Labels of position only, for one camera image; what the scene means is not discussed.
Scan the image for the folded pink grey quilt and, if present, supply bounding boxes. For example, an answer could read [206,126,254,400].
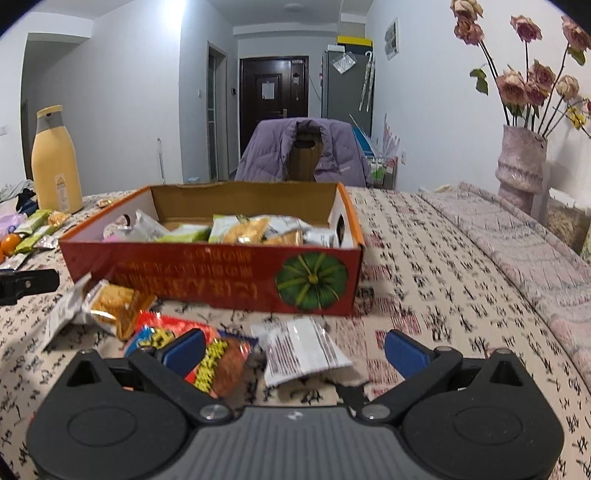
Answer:
[418,181,591,384]

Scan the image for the clear storage jar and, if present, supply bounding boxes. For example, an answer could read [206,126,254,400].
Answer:
[545,187,591,254]

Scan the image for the grey refrigerator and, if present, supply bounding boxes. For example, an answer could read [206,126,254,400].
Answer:
[322,48,376,134]

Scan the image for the red snack packet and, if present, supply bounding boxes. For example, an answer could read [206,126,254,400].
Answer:
[124,311,259,400]

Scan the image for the cluttered small shelf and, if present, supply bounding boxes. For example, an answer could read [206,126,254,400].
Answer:
[369,154,398,190]

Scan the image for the wooden chair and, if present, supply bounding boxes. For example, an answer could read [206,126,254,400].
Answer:
[286,119,324,182]

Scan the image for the yellow bottle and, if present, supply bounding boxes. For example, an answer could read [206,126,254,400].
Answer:
[31,105,84,213]

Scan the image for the pink paper fan decoration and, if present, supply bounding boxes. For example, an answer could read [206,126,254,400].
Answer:
[381,113,402,158]

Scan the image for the blue folded rack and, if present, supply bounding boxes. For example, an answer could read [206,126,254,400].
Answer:
[349,114,382,160]

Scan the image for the clear plastic bag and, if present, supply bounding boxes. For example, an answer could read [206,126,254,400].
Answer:
[332,51,357,75]

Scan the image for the orange red cardboard box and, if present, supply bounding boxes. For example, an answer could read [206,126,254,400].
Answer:
[59,181,365,317]

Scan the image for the dark bag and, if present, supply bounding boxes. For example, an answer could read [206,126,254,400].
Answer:
[0,180,38,215]

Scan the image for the interior glass door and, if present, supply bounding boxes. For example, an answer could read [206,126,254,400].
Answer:
[207,41,229,181]

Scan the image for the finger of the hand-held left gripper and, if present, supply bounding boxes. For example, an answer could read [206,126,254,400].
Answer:
[0,269,61,306]

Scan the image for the pink textured vase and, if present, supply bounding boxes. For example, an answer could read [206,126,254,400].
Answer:
[495,124,549,215]

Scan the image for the dried pink roses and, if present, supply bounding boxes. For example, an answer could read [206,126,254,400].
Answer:
[450,0,591,134]

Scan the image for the white orange cracker packet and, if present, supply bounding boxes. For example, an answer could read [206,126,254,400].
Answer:
[209,215,271,244]
[44,274,155,342]
[261,217,324,246]

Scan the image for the green white snack packet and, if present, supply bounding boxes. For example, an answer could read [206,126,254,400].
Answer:
[14,209,52,235]

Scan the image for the dark entrance door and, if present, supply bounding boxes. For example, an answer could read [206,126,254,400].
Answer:
[239,56,309,158]

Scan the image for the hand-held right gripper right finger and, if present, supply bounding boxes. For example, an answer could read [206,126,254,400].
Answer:
[358,329,539,424]

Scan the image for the yellow flower branches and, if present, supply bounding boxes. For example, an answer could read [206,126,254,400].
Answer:
[566,99,591,139]

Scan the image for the purple puffer jacket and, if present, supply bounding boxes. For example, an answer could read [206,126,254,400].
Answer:
[235,117,372,188]

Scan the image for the white folded umbrella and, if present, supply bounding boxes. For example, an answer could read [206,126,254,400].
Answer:
[360,51,375,112]

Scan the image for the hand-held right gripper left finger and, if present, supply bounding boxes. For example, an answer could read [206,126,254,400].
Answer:
[53,329,233,424]

